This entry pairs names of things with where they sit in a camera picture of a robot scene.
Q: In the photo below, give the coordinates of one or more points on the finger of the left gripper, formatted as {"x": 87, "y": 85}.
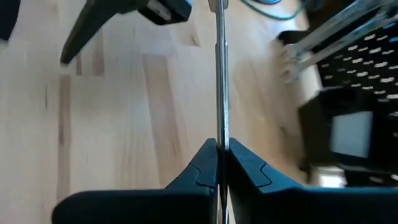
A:
{"x": 9, "y": 18}
{"x": 90, "y": 21}

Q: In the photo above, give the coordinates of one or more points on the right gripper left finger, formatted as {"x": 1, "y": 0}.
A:
{"x": 149, "y": 207}

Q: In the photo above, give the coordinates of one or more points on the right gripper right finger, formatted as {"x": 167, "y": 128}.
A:
{"x": 311, "y": 207}

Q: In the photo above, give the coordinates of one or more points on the black perforated pegboard stand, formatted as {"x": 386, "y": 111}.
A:
{"x": 342, "y": 77}

